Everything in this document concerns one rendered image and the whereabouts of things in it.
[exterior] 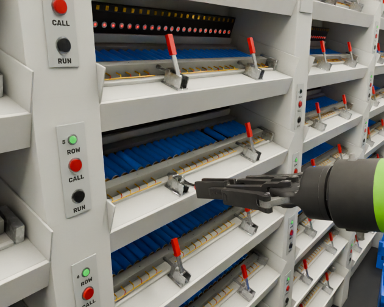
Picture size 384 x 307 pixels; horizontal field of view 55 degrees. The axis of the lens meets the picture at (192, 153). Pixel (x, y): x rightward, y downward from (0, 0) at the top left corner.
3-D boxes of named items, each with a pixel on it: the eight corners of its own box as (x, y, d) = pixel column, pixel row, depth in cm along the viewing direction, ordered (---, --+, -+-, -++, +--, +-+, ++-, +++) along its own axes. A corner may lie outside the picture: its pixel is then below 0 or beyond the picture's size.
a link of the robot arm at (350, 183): (388, 145, 49) (369, 161, 42) (395, 228, 50) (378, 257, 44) (341, 147, 53) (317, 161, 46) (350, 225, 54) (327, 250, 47)
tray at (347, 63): (363, 77, 149) (379, 43, 143) (302, 90, 104) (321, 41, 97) (317, 60, 159) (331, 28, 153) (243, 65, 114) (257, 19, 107)
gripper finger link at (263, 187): (295, 205, 54) (292, 209, 53) (229, 203, 60) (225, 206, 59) (292, 179, 53) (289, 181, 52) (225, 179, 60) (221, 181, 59)
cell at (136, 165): (121, 157, 74) (143, 173, 71) (114, 159, 73) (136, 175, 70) (122, 149, 73) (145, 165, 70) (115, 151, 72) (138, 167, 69)
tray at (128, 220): (283, 164, 102) (295, 133, 97) (105, 256, 57) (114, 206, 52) (225, 132, 112) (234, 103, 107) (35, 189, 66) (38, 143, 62)
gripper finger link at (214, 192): (238, 196, 59) (228, 202, 57) (213, 195, 62) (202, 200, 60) (236, 187, 59) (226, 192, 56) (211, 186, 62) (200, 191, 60)
